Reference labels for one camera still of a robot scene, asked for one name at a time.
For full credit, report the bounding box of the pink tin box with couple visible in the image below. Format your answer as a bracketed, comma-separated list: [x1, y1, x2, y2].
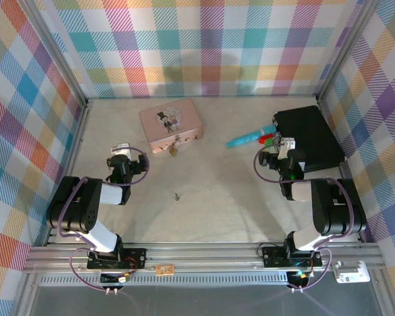
[138, 98, 204, 155]

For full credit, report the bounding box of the teal pen-shaped toy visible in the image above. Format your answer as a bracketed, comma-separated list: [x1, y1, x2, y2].
[225, 124, 277, 149]

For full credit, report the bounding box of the black hard case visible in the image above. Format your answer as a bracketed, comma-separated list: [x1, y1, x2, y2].
[272, 105, 346, 174]

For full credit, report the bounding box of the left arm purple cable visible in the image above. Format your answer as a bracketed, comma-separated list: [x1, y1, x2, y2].
[57, 146, 151, 292]

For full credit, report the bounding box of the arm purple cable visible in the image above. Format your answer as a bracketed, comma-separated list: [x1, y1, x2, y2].
[253, 144, 356, 292]
[57, 146, 151, 292]

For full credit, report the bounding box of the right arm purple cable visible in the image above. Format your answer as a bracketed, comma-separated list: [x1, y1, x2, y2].
[253, 144, 356, 292]

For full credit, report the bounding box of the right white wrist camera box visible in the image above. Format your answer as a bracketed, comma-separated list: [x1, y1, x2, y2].
[279, 137, 298, 161]

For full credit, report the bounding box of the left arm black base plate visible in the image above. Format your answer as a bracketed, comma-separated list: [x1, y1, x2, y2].
[86, 247, 148, 272]

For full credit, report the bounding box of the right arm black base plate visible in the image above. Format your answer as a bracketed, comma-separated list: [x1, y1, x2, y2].
[261, 246, 324, 269]

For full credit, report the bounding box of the aluminium frame rail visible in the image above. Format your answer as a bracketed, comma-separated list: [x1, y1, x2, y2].
[22, 242, 386, 275]

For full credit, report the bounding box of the white plastic bracket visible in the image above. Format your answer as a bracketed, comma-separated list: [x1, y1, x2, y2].
[330, 260, 371, 284]

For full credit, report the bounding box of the aluminium corner post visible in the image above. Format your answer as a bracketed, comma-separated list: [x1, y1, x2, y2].
[315, 0, 381, 101]
[25, 0, 90, 107]

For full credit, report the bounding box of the grey slotted cable duct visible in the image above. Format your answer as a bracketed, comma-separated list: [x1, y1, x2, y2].
[38, 275, 292, 287]

